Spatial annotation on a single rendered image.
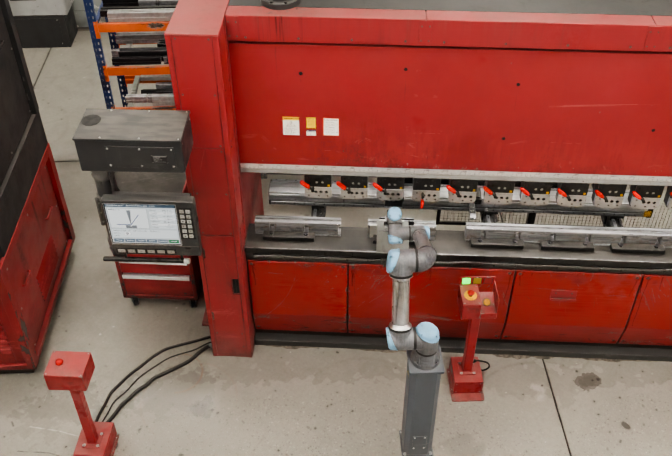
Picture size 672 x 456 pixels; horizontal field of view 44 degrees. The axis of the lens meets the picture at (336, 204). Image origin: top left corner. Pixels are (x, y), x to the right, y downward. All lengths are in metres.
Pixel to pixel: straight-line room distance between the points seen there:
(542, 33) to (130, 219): 2.17
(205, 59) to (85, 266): 2.60
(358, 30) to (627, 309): 2.40
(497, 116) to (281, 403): 2.16
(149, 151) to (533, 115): 1.92
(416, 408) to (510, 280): 0.97
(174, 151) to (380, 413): 2.13
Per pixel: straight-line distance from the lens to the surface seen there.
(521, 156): 4.47
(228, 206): 4.46
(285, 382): 5.22
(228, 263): 4.75
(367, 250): 4.73
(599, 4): 4.27
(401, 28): 3.99
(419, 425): 4.68
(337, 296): 5.00
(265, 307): 5.13
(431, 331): 4.17
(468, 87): 4.19
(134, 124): 3.95
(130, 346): 5.55
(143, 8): 6.10
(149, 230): 4.17
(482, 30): 4.02
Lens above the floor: 4.14
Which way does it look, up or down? 40 degrees down
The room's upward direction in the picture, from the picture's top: straight up
